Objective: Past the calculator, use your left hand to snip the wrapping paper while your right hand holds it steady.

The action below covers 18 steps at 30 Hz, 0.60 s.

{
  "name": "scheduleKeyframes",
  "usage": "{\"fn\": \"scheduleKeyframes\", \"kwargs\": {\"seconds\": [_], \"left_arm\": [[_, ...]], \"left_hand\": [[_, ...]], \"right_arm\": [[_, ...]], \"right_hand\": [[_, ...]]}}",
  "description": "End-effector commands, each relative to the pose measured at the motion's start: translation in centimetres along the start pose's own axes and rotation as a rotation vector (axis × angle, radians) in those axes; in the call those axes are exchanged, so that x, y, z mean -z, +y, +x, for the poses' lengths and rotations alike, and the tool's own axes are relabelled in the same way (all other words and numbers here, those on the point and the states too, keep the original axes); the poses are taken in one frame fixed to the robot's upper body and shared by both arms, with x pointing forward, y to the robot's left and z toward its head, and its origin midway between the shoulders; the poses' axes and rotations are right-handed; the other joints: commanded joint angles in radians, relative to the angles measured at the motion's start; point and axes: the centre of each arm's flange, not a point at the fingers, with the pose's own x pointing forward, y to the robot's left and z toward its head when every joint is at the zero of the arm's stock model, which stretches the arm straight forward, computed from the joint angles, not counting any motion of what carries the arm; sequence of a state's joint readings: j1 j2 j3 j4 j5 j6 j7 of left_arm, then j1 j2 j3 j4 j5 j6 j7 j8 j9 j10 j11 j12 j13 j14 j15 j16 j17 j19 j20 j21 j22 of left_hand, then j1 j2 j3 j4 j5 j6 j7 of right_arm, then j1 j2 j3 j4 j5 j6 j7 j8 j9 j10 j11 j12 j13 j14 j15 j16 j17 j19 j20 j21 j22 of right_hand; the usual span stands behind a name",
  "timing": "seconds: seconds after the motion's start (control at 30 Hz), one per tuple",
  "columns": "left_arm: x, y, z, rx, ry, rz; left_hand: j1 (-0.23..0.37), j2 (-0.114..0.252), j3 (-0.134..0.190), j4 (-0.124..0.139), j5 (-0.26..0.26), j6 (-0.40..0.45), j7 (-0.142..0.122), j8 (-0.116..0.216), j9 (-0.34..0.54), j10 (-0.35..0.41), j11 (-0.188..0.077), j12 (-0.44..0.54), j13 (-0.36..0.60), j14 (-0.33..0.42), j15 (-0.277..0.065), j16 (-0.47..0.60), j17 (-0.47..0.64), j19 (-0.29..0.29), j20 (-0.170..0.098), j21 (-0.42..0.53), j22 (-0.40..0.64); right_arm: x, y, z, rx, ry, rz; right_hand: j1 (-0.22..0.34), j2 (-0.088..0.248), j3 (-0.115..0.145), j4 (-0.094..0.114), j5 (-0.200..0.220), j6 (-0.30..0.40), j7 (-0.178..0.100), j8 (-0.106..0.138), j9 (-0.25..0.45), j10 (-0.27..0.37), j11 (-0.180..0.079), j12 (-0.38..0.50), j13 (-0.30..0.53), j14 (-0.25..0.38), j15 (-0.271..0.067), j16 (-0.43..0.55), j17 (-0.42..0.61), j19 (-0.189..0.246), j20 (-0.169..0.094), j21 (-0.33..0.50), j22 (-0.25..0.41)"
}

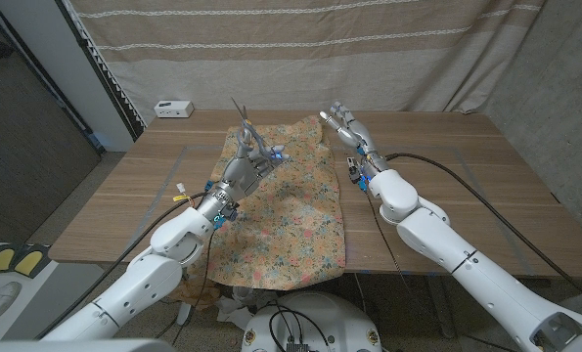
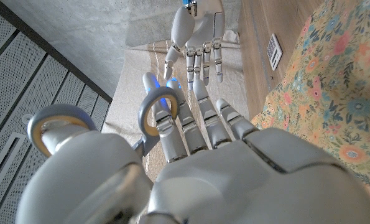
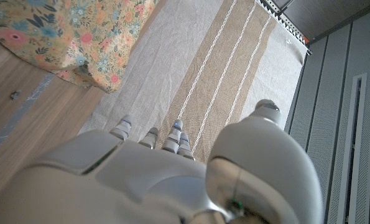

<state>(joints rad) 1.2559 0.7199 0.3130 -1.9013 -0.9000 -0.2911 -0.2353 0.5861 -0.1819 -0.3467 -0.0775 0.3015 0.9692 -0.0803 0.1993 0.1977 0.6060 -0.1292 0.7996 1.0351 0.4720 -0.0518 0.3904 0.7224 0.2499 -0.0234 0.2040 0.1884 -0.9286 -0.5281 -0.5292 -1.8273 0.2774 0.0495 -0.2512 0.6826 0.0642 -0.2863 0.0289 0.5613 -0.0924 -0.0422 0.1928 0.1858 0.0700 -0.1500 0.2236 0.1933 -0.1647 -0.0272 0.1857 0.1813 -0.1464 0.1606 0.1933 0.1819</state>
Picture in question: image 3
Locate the beige striped curtain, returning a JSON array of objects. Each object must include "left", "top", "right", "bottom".
[{"left": 78, "top": 0, "right": 310, "bottom": 163}]

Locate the white ceiling slot vent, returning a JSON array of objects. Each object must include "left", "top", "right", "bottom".
[{"left": 336, "top": 72, "right": 368, "bottom": 224}]

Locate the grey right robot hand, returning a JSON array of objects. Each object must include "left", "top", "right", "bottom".
[{"left": 0, "top": 98, "right": 325, "bottom": 224}]

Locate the floral orange fabric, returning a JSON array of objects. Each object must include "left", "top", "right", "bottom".
[{"left": 0, "top": 0, "right": 160, "bottom": 94}]

